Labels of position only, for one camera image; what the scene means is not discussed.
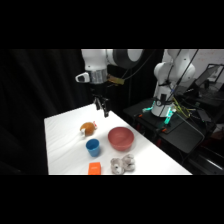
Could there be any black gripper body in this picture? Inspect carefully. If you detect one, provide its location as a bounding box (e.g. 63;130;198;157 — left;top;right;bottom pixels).
90;82;109;100

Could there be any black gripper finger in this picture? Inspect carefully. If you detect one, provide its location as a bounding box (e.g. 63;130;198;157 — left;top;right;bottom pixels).
93;96;103;112
101;97;111;119

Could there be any blue cup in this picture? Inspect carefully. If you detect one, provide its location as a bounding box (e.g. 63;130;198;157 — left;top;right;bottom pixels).
85;138;101;158

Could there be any pink bowl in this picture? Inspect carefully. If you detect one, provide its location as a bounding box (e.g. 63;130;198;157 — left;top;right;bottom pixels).
107;126;135;152

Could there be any brown plush toy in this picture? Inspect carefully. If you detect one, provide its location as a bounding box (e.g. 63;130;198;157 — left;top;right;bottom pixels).
79;121;99;137

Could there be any grey plush toy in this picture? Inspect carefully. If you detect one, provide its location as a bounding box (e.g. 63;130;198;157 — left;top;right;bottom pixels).
110;153;137;175

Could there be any orange block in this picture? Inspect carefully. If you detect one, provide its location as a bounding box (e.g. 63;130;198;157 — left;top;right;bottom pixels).
87;161;103;175

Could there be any black robot stand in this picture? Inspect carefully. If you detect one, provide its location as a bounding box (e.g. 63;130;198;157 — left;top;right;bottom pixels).
122;97;207;155

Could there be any black laptop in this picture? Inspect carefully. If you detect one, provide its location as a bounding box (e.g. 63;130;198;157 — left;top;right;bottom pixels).
194;63;224;92

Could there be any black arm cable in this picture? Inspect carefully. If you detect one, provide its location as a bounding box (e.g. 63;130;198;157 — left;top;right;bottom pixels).
121;49;158;81

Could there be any yellow cable bundle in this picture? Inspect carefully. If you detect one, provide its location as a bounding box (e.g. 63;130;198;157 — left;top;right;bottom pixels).
172;101;198;120

